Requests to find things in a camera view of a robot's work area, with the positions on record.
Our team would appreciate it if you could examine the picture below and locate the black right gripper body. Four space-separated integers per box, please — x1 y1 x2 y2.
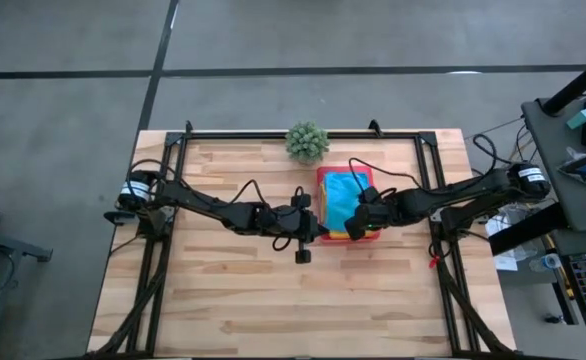
343 187 404 241

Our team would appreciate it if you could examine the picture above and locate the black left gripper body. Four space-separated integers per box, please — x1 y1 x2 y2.
257 193 330 265

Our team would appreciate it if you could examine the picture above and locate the blue microfiber towel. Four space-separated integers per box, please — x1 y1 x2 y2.
321 172 373 234

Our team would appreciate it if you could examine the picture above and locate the yellow microfiber towel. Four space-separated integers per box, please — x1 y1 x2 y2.
322 227 379 240

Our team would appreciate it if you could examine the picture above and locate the pink plastic bin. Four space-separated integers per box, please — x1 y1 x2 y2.
316 165 382 244

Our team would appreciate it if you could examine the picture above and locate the small potted green plant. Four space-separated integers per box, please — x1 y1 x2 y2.
285 120 331 165

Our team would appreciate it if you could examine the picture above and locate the white paper sheet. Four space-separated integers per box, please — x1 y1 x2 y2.
485 214 524 272

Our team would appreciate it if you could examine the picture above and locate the black desk crossbar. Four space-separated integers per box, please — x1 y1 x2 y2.
488 202 569 256

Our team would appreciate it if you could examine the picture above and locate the grey side desk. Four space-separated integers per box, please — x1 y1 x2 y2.
521 97 586 234

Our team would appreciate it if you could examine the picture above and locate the clear plastic bottle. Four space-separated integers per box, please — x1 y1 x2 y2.
529 253 564 273

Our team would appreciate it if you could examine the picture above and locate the small teal box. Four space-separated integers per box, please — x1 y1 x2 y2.
566 108 586 131

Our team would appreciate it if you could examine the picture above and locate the black slanted pole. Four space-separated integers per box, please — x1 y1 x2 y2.
542 49 586 117

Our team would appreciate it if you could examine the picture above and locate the grey metal stand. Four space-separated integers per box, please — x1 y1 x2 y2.
0 224 54 264

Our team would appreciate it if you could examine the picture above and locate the black aluminium table frame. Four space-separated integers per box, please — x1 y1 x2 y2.
87 119 519 359

